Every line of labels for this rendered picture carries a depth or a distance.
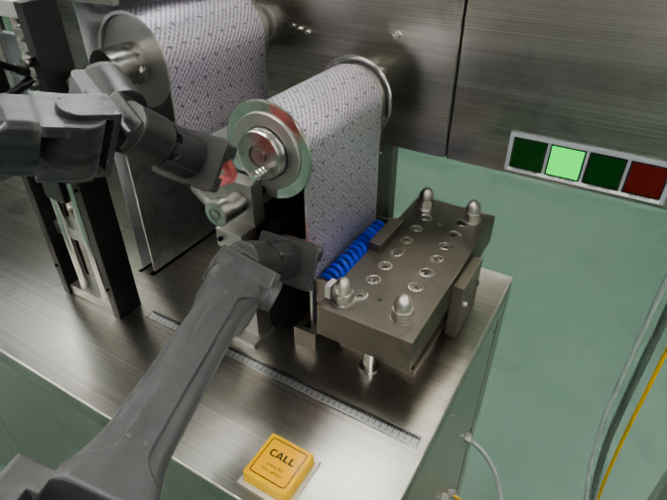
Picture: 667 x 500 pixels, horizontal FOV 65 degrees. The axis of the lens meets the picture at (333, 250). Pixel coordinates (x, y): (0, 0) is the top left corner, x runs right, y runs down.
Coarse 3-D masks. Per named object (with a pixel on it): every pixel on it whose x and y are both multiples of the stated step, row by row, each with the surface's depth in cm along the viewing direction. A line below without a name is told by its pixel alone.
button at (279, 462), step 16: (272, 448) 73; (288, 448) 73; (256, 464) 71; (272, 464) 71; (288, 464) 71; (304, 464) 71; (256, 480) 69; (272, 480) 69; (288, 480) 69; (272, 496) 69; (288, 496) 68
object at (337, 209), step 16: (352, 160) 86; (368, 160) 91; (336, 176) 82; (352, 176) 88; (368, 176) 93; (304, 192) 76; (320, 192) 79; (336, 192) 84; (352, 192) 89; (368, 192) 95; (320, 208) 81; (336, 208) 86; (352, 208) 91; (368, 208) 98; (320, 224) 82; (336, 224) 88; (352, 224) 93; (368, 224) 100; (320, 240) 84; (336, 240) 90; (352, 240) 95; (336, 256) 91; (320, 272) 87
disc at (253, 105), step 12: (240, 108) 73; (252, 108) 72; (264, 108) 71; (276, 108) 70; (228, 120) 76; (288, 120) 70; (228, 132) 77; (300, 132) 70; (300, 144) 71; (300, 156) 72; (240, 168) 79; (300, 168) 73; (300, 180) 74; (264, 192) 79; (276, 192) 78; (288, 192) 77
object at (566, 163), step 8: (552, 152) 87; (560, 152) 86; (568, 152) 85; (576, 152) 85; (584, 152) 84; (552, 160) 87; (560, 160) 87; (568, 160) 86; (576, 160) 85; (552, 168) 88; (560, 168) 87; (568, 168) 87; (576, 168) 86; (560, 176) 88; (568, 176) 87; (576, 176) 87
